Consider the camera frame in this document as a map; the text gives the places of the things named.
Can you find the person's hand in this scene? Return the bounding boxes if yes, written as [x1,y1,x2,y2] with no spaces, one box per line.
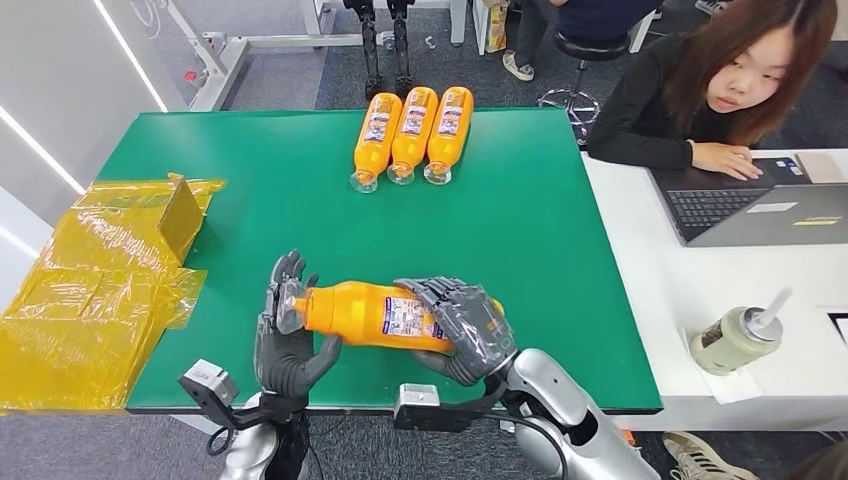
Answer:
[688,139,765,181]

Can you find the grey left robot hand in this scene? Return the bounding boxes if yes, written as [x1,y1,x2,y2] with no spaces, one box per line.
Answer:
[253,249,344,402]

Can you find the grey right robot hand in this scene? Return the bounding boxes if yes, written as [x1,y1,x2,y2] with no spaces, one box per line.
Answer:
[394,276,519,388]

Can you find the orange juice bottle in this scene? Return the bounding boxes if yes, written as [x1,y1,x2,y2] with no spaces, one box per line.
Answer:
[276,280,506,354]
[349,92,404,195]
[386,86,440,186]
[423,86,476,186]

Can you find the grey laptop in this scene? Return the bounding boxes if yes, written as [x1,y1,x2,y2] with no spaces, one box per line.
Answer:
[649,156,848,249]

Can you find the seated person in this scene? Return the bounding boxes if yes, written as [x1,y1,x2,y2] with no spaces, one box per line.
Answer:
[586,0,840,182]

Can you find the beige pad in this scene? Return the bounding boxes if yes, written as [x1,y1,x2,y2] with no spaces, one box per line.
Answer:
[796,150,848,186]

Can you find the green table mat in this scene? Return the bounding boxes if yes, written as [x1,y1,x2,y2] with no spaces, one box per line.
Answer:
[92,107,664,417]

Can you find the black stool chrome base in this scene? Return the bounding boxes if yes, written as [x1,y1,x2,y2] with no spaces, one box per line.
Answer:
[537,29,631,145]

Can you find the pale drink cup with straw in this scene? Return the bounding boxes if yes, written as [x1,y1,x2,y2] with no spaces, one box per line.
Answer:
[688,286,795,378]

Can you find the yellow film wrapped cartons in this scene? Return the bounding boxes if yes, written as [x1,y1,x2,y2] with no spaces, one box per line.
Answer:
[0,173,228,417]

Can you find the person on stool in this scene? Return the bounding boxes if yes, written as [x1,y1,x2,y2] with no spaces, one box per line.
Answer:
[501,0,664,82]

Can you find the white paper napkin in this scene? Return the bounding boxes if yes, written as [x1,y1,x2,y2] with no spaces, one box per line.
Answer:
[682,327,763,407]

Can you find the white sneaker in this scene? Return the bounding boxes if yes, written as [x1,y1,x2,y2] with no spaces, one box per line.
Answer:
[662,431,761,480]

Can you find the yellow printed bag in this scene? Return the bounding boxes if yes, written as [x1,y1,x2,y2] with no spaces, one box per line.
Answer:
[482,0,511,54]

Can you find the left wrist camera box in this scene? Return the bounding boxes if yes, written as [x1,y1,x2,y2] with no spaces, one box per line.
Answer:
[177,359,266,432]

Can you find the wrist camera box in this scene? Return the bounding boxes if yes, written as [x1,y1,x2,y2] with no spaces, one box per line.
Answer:
[392,382,495,435]
[177,359,266,432]

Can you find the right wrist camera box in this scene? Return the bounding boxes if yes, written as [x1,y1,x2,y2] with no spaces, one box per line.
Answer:
[392,382,495,435]

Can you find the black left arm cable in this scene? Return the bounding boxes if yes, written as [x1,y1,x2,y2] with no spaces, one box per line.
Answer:
[204,427,236,458]

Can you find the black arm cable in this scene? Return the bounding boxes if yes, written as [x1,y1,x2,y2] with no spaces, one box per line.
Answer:
[485,411,572,480]
[204,427,236,458]

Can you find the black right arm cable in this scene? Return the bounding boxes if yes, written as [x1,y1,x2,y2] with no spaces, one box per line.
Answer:
[485,411,572,480]

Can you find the white metal frame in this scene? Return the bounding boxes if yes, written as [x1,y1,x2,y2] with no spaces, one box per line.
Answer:
[162,0,468,113]

